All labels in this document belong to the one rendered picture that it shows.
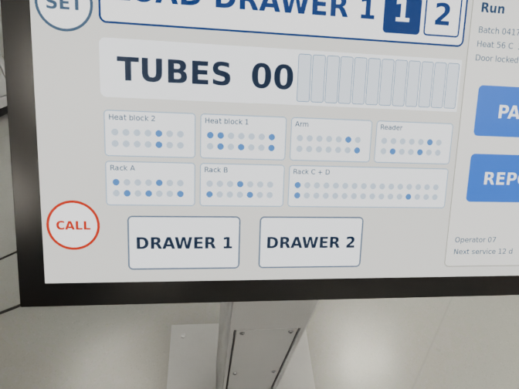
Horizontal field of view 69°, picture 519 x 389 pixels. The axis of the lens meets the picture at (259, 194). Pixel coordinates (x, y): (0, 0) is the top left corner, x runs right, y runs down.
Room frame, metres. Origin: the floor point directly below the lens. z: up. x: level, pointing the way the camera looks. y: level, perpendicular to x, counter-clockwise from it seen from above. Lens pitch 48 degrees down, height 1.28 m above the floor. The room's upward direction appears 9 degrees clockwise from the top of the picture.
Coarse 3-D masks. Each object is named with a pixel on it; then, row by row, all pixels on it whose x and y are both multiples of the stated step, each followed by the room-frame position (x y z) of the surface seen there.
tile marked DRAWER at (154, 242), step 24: (144, 216) 0.18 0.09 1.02; (168, 216) 0.19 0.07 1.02; (192, 216) 0.19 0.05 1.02; (216, 216) 0.20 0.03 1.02; (240, 216) 0.20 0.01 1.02; (144, 240) 0.17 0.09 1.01; (168, 240) 0.18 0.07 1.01; (192, 240) 0.18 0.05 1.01; (216, 240) 0.18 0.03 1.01; (240, 240) 0.19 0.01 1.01; (144, 264) 0.16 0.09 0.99; (168, 264) 0.16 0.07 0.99; (192, 264) 0.17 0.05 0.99; (216, 264) 0.17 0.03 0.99
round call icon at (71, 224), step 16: (48, 208) 0.17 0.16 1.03; (64, 208) 0.18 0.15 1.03; (80, 208) 0.18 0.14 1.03; (96, 208) 0.18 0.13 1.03; (48, 224) 0.17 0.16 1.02; (64, 224) 0.17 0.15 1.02; (80, 224) 0.17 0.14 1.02; (96, 224) 0.17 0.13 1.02; (48, 240) 0.16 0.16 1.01; (64, 240) 0.16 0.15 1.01; (80, 240) 0.16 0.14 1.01; (96, 240) 0.16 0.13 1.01
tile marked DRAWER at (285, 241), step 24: (264, 216) 0.20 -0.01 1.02; (288, 216) 0.21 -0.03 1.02; (312, 216) 0.21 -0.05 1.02; (336, 216) 0.22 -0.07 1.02; (360, 216) 0.22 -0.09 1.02; (264, 240) 0.19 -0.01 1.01; (288, 240) 0.20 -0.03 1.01; (312, 240) 0.20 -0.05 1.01; (336, 240) 0.20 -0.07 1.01; (360, 240) 0.21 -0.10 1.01; (264, 264) 0.18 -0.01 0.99; (288, 264) 0.18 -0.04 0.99; (312, 264) 0.19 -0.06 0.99; (336, 264) 0.19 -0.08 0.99; (360, 264) 0.19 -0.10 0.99
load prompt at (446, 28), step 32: (128, 0) 0.29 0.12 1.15; (160, 0) 0.29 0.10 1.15; (192, 0) 0.30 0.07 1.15; (224, 0) 0.31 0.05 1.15; (256, 0) 0.31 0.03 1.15; (288, 0) 0.32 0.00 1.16; (320, 0) 0.32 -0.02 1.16; (352, 0) 0.33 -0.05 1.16; (384, 0) 0.34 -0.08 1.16; (416, 0) 0.34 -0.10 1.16; (448, 0) 0.35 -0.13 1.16; (256, 32) 0.30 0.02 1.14; (288, 32) 0.30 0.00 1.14; (320, 32) 0.31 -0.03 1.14; (352, 32) 0.32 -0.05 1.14; (384, 32) 0.32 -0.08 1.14; (416, 32) 0.33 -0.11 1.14; (448, 32) 0.33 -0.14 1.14
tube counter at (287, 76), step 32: (256, 64) 0.28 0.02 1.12; (288, 64) 0.29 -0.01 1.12; (320, 64) 0.29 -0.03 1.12; (352, 64) 0.30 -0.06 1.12; (384, 64) 0.31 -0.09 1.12; (416, 64) 0.31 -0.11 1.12; (448, 64) 0.32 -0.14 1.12; (256, 96) 0.27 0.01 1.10; (288, 96) 0.27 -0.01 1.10; (320, 96) 0.28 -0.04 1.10; (352, 96) 0.28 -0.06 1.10; (384, 96) 0.29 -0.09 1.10; (416, 96) 0.30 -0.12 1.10; (448, 96) 0.30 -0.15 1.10
